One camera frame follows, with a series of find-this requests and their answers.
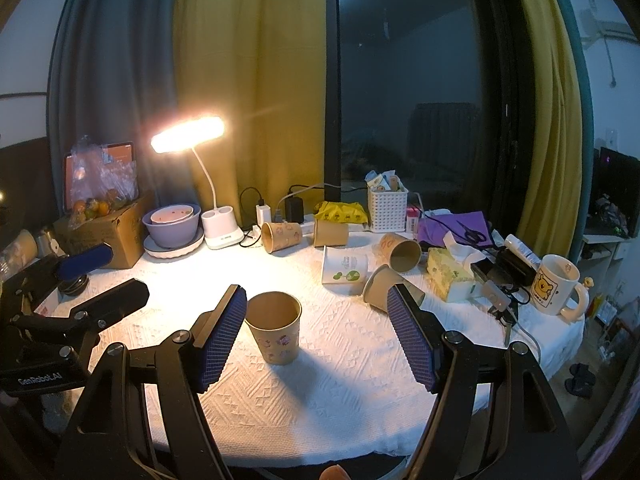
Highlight white mug bear print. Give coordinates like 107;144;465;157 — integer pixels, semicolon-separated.
530;254;590;323

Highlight white plate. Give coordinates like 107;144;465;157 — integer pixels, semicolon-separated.
143;225;206;261

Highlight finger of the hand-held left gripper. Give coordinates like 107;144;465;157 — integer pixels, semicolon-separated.
7;278;151;348
0;241;115;317

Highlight yellow curtain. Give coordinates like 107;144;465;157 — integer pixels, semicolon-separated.
171;0;327;223
504;0;583;263

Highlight white power strip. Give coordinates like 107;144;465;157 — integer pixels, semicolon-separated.
248;214;327;242

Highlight small white bowl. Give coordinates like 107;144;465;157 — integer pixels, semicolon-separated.
150;205;194;225

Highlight white tube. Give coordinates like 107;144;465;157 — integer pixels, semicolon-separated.
503;234;544;267

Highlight black scissors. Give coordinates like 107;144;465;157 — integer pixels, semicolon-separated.
451;226;494;247

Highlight black box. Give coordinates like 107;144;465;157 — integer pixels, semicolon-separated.
492;248;540;287

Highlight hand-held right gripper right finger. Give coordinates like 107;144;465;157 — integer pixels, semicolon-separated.
386;282;586;480

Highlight white tablecloth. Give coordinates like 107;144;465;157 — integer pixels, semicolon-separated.
42;225;586;467

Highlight grey curtain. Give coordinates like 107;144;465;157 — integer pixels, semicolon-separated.
46;0;190;213

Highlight cardboard box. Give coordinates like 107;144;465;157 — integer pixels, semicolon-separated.
53;191;156;270

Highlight black monitor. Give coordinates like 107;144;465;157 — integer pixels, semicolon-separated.
593;147;640;239

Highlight white packet green print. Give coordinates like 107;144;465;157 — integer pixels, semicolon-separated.
321;246;370;295

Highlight grey cable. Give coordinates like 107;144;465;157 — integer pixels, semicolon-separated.
504;312;544;363

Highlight yellow tissue pack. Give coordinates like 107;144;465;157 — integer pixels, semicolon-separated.
426;232;487;304

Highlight purple cloth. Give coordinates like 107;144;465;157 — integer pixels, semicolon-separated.
416;210;495;248

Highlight brown paper cup bear print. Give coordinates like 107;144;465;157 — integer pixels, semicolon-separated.
261;221;303;255

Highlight white desk lamp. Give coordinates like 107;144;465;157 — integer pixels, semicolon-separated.
151;116;245;251

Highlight plain brown paper cup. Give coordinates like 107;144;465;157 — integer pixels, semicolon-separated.
362;264;426;313

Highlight brown paper cup purple print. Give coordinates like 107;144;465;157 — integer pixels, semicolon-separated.
244;291;303;366

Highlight white air conditioner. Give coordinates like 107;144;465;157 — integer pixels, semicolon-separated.
579;7;637;50

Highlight purple bowl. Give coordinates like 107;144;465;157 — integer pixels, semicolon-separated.
142;203;204;250

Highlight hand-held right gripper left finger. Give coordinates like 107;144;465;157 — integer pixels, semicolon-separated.
60;284;249;480

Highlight plastic bag of fruit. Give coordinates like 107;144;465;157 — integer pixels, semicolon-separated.
67;136;140;223

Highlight white plastic basket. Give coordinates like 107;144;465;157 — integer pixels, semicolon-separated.
367;185;410;233

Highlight black cable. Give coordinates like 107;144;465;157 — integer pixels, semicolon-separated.
238;183;342;249

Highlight yellow packet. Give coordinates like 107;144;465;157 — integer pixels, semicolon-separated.
314;201;369;225

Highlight dark slippers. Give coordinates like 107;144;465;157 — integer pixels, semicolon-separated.
564;362;597;400

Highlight brown paper cup orange print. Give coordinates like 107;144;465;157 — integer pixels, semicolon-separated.
380;232;422;274

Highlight grey metal device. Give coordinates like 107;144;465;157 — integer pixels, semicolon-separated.
471;260;520;325

